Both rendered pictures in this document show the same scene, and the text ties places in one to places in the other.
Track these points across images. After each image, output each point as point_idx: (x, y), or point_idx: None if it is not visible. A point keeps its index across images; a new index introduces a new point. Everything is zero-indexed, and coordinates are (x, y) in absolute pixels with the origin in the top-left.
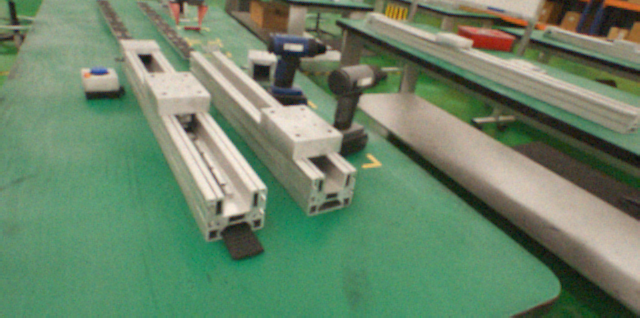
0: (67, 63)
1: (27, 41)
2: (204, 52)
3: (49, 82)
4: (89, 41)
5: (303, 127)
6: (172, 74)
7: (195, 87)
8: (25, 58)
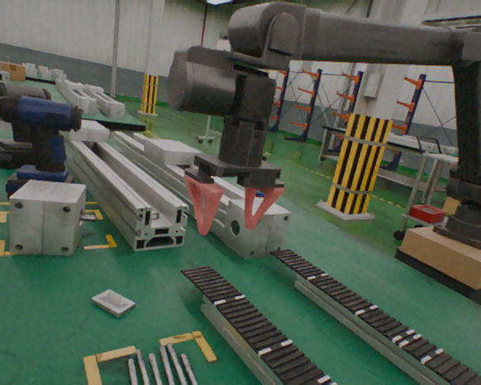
0: (349, 259)
1: None
2: (185, 354)
3: (310, 227)
4: (458, 349)
5: (84, 122)
6: (179, 149)
7: (156, 142)
8: (398, 265)
